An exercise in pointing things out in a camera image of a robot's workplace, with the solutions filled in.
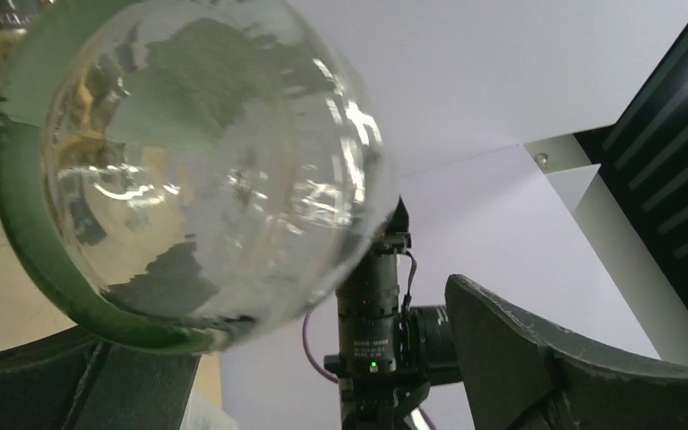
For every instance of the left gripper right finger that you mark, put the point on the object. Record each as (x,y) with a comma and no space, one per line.
(522,371)

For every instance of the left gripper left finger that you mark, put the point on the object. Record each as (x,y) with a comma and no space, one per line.
(75,380)

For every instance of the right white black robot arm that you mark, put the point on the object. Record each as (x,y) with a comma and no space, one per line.
(391,353)

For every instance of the black slatted ceiling panel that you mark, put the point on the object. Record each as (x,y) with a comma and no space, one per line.
(643,160)

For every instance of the clear plastic parts box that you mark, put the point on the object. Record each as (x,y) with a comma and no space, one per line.
(202,414)

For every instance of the tall clear bottle back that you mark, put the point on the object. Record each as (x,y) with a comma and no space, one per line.
(180,176)

